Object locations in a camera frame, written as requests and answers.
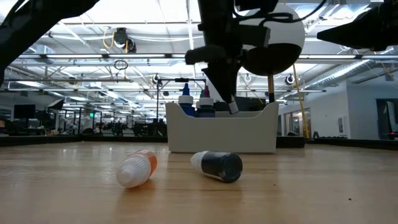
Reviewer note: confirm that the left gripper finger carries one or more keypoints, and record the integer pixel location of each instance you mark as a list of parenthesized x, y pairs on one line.
[(228, 81)]

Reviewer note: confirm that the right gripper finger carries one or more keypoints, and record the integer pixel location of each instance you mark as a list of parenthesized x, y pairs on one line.
[(357, 34)]

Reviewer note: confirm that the large green-capped coloring bottle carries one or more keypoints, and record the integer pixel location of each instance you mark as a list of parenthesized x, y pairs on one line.
[(201, 94)]

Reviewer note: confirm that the large purple-capped coloring bottle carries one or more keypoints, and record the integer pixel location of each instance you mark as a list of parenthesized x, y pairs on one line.
[(206, 102)]

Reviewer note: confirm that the large blue-capped coloring bottle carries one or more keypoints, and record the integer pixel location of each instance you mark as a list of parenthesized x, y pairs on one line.
[(186, 100)]

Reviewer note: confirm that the grey plastic bin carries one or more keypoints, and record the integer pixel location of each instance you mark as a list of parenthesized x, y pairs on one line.
[(217, 137)]

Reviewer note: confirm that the small orange dropper bottle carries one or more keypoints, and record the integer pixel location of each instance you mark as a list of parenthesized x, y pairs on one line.
[(136, 171)]

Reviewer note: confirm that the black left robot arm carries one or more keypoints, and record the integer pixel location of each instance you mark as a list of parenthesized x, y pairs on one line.
[(37, 21)]

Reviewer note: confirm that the black-framed light bar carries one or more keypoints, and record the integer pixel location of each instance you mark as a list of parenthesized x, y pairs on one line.
[(342, 57), (124, 56)]

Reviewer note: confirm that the small black ceiling reel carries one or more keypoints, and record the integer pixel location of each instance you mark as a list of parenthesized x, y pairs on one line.
[(156, 80), (289, 79)]

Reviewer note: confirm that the white globe table lamp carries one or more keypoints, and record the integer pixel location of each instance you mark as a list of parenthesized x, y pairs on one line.
[(289, 28)]

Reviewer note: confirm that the black background monitor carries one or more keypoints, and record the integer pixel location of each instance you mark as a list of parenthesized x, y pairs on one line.
[(25, 112)]

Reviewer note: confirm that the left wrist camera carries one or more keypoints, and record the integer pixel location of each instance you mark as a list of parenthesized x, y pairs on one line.
[(255, 36)]

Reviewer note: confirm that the black aluminium frame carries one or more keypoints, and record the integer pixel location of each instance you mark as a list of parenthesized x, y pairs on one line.
[(46, 141)]

